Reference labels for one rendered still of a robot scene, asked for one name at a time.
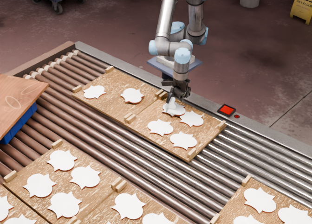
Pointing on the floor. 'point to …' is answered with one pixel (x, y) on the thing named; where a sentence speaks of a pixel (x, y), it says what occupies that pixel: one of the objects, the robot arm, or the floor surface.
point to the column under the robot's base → (166, 72)
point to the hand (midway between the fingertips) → (173, 105)
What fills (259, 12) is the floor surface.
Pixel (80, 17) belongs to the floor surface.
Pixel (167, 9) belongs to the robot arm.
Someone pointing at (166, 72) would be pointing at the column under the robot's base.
